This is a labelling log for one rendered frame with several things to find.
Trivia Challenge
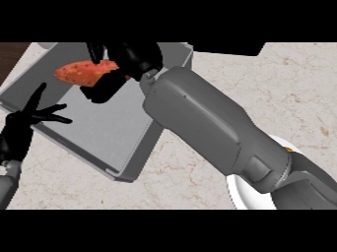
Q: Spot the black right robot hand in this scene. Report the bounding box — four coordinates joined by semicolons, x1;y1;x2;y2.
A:
78;42;164;104

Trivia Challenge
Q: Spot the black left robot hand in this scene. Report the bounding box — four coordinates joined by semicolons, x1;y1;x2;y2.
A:
0;82;73;166

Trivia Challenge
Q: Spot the orange sweet potato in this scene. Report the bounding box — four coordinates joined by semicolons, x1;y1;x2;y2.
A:
53;59;130;88

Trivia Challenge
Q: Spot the grey open box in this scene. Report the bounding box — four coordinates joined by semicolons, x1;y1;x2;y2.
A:
0;42;195;184

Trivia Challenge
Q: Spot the white plate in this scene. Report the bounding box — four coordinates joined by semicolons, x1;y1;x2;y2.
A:
224;134;304;211

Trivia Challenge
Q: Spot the black appliance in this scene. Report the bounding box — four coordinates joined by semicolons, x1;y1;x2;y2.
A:
193;42;267;57

